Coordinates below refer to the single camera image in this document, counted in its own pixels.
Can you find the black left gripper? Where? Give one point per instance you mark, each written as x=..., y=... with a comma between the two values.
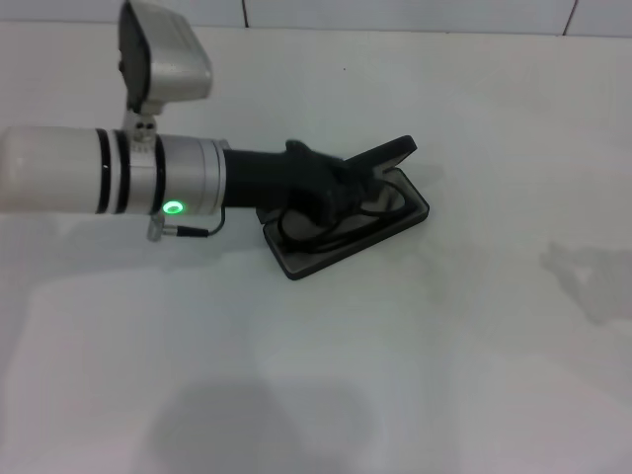
x=276, y=178

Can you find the black glasses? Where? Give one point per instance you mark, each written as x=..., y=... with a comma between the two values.
x=282, y=228

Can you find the black glasses case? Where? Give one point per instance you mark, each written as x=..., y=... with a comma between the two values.
x=301, y=264

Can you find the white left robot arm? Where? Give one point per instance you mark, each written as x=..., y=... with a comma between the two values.
x=49, y=168

